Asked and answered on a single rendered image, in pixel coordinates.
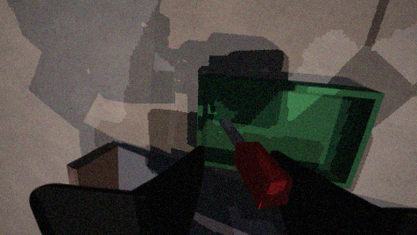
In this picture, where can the green tray floor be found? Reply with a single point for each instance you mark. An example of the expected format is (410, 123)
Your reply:
(313, 129)

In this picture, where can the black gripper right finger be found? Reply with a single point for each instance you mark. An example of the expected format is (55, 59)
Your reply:
(317, 206)

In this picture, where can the red-headed stop pin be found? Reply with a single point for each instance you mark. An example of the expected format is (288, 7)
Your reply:
(267, 181)

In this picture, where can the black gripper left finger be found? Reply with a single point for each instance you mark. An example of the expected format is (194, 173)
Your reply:
(165, 205)

